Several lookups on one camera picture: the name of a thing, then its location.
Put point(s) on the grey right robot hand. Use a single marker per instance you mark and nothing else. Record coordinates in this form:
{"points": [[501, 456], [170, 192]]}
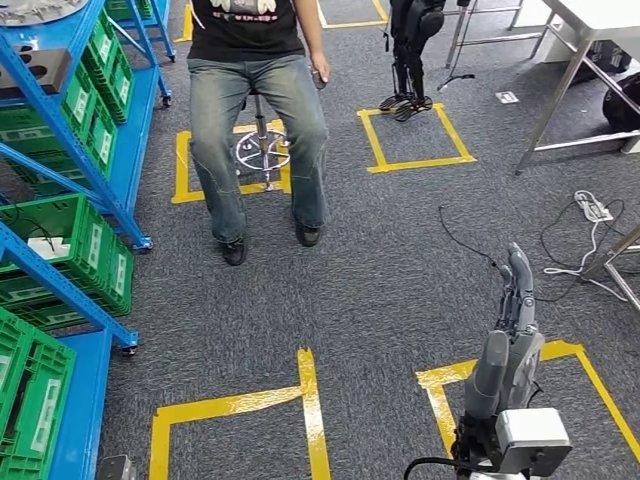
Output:
{"points": [[505, 371]]}

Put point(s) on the person's left hand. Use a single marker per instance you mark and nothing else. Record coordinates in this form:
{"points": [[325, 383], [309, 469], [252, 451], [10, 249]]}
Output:
{"points": [[320, 66]]}

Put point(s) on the small dark handheld device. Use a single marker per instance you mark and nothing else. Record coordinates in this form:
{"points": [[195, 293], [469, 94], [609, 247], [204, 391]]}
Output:
{"points": [[320, 83]]}

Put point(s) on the person's left forearm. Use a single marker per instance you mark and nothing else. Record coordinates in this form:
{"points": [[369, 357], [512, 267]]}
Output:
{"points": [[307, 26]]}

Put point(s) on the chrome stool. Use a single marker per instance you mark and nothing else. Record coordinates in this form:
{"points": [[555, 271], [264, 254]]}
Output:
{"points": [[260, 122]]}

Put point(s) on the person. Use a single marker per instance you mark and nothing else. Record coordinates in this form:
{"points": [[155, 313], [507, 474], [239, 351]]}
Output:
{"points": [[250, 99]]}

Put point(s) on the black humanoid robot legs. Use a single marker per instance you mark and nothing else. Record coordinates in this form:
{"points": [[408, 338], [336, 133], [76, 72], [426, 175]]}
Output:
{"points": [[412, 40]]}

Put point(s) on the yellow floor tape square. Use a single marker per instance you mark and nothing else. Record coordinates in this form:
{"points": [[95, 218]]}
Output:
{"points": [[415, 164]]}

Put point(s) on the white power strip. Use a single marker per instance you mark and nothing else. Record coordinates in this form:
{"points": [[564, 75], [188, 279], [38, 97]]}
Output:
{"points": [[594, 206]]}

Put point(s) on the metal floor outlet plate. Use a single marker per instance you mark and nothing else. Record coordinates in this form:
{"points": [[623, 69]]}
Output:
{"points": [[507, 97]]}

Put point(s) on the black bag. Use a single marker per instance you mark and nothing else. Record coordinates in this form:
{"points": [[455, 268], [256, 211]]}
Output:
{"points": [[600, 60], [623, 106]]}

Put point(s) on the white desk steel legs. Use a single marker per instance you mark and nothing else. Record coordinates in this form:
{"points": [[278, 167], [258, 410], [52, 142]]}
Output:
{"points": [[590, 13]]}

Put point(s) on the grey metal block with holes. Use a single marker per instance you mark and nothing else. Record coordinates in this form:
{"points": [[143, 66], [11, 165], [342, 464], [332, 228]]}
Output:
{"points": [[40, 73]]}

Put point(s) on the grey round plate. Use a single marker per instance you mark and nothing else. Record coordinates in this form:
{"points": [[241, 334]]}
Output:
{"points": [[35, 10]]}

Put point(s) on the small white flat item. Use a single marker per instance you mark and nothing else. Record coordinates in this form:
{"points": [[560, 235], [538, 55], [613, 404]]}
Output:
{"points": [[49, 248]]}

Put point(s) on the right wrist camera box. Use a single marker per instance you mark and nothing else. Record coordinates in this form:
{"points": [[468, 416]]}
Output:
{"points": [[532, 434]]}

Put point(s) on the steel frame table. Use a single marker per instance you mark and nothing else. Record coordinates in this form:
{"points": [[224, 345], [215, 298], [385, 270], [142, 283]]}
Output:
{"points": [[480, 38]]}

